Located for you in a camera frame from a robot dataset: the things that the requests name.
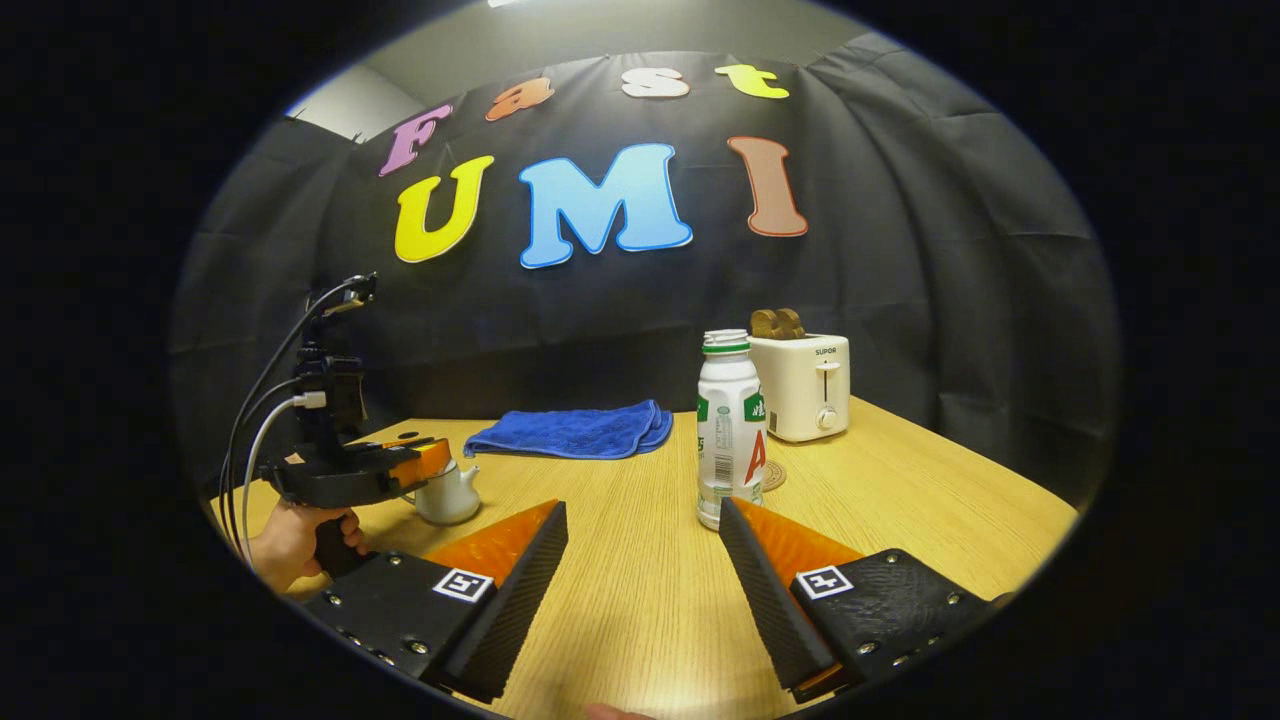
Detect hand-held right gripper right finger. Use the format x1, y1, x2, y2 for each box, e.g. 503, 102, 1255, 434
718, 496, 1001, 705

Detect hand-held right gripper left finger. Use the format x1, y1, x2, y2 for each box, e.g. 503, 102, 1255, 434
300, 498, 570, 704

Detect white teacup with spout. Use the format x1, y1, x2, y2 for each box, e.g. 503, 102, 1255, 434
405, 462, 481, 526

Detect white plastic water bottle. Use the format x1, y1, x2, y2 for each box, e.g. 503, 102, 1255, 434
696, 329, 769, 531

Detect blue towel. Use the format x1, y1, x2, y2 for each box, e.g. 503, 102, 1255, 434
463, 400, 674, 461

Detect white toaster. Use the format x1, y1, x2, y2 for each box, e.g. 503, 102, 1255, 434
748, 334, 851, 443

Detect brown bread slices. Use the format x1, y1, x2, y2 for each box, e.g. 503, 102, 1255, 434
751, 308, 807, 341

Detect black backdrop cloth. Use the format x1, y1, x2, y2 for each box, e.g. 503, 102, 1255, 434
170, 30, 1119, 506

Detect white cable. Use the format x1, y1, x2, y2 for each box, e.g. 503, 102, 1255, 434
238, 392, 327, 566

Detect black cable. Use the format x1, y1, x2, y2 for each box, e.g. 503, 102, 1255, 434
218, 278, 361, 546

